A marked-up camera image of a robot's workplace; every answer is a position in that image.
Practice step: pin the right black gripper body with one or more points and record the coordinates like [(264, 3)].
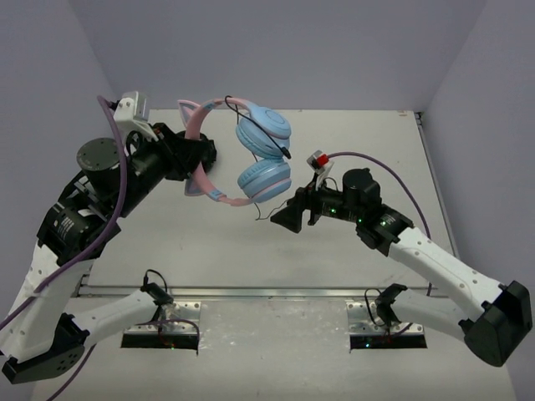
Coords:
[(323, 203)]

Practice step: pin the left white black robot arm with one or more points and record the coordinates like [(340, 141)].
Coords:
[(39, 339)]

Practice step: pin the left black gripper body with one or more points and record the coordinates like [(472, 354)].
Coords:
[(175, 152)]

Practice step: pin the pink blue cat-ear headphones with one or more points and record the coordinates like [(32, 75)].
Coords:
[(263, 131)]

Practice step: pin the metal base plate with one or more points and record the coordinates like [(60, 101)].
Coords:
[(364, 321), (177, 319)]

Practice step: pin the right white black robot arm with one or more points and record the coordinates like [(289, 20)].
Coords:
[(489, 317)]

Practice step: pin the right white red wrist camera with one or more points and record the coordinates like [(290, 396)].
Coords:
[(321, 166)]

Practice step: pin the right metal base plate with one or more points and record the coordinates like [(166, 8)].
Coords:
[(364, 321)]

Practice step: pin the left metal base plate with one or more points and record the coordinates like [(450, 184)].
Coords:
[(177, 319)]

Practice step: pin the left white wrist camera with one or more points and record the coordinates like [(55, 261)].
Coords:
[(131, 115)]

